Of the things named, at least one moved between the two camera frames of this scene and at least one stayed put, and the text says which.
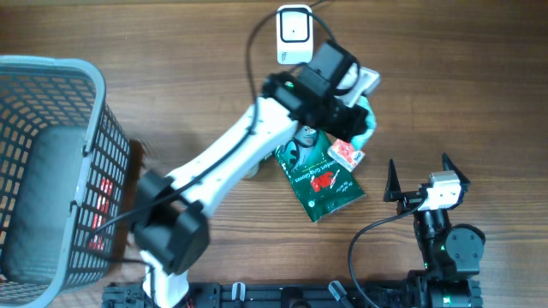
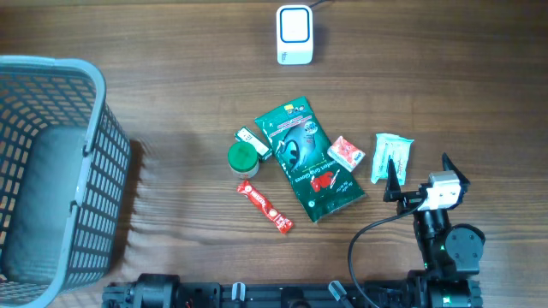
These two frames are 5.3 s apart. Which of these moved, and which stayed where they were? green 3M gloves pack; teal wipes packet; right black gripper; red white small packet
Moved: teal wipes packet
Stayed: green 3M gloves pack; red white small packet; right black gripper
